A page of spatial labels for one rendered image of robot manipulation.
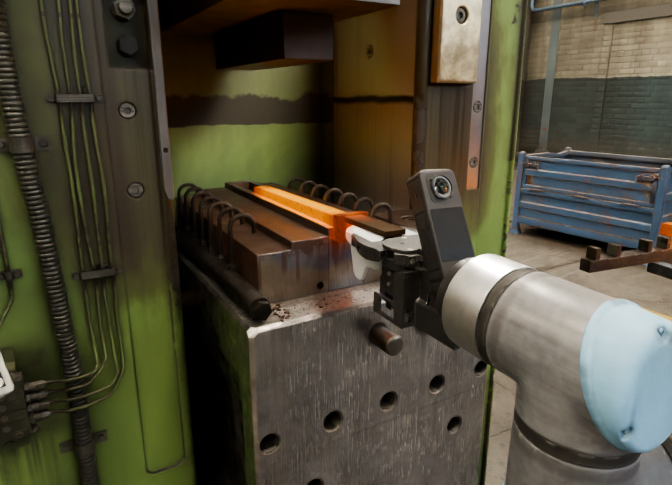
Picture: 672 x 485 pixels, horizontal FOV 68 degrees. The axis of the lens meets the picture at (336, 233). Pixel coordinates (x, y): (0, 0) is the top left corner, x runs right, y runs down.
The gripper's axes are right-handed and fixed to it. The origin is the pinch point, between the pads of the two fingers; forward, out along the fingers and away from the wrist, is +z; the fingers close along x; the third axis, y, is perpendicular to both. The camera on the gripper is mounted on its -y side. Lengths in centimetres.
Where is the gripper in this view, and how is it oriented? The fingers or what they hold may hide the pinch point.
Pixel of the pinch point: (359, 226)
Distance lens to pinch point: 62.6
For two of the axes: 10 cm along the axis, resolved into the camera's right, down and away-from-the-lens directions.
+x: 8.7, -1.3, 4.8
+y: -0.1, 9.6, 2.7
